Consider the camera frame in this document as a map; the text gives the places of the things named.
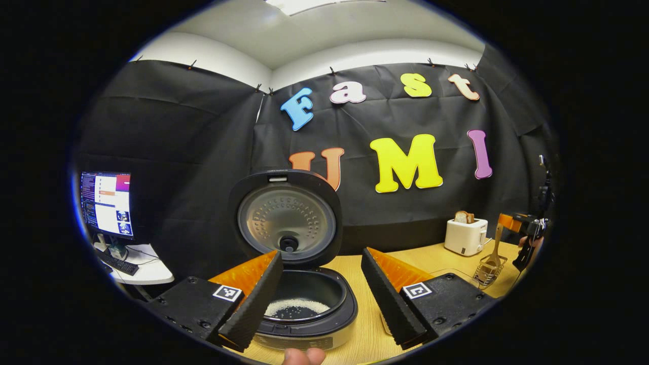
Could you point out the black keyboard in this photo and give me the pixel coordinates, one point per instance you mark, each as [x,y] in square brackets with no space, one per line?
[117,263]

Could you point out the computer monitor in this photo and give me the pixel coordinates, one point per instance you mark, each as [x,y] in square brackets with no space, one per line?
[107,205]

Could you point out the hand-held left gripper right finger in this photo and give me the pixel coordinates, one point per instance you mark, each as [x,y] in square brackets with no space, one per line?
[388,301]

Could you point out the bread slice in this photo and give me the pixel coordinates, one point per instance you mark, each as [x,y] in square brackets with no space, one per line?
[464,217]

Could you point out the white toaster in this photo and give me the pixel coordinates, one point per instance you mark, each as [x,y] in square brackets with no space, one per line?
[464,237]

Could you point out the white rice grains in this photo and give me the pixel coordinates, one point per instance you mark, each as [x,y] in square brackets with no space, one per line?
[296,307]

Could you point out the white side table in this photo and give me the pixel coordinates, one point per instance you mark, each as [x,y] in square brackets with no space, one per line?
[152,271]

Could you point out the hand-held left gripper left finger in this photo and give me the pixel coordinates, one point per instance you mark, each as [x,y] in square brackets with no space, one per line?
[256,304]

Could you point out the black silver rice cooker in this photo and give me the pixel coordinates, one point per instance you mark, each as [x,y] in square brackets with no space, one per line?
[286,218]

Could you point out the black backdrop cloth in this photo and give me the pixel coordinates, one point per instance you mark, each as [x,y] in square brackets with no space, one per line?
[192,152]

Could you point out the wooden spoon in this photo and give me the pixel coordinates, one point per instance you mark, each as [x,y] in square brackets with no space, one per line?
[493,253]

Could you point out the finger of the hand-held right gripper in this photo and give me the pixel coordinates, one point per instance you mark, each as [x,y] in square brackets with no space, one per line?
[509,222]

